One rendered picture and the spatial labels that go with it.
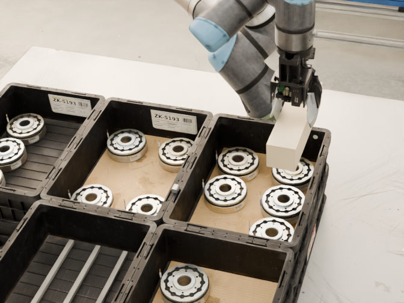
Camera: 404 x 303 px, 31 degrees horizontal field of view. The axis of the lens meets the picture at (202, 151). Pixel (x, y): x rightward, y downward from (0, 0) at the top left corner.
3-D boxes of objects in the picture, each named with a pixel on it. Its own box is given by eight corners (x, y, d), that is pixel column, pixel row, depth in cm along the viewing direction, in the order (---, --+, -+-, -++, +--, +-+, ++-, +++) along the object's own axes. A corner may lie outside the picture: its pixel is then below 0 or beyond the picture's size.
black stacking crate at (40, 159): (18, 115, 212) (9, 83, 204) (113, 131, 203) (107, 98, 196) (-59, 211, 183) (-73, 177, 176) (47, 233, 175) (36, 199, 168)
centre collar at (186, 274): (178, 270, 157) (177, 269, 157) (199, 276, 156) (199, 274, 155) (169, 288, 154) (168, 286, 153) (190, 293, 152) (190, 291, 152)
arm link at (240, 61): (229, 86, 212) (198, 52, 208) (264, 55, 211) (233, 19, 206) (237, 94, 200) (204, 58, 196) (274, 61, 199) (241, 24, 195)
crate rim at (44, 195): (109, 103, 197) (107, 95, 196) (215, 119, 189) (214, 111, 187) (39, 205, 169) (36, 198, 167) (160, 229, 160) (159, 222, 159)
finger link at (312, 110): (305, 140, 154) (293, 104, 149) (311, 123, 158) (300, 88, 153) (319, 139, 152) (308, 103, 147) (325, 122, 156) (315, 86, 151)
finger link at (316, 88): (303, 110, 154) (292, 76, 149) (305, 105, 155) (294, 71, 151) (324, 108, 152) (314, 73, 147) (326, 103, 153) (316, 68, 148)
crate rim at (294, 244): (216, 119, 189) (215, 112, 187) (332, 136, 180) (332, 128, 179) (160, 229, 160) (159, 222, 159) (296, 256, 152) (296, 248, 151)
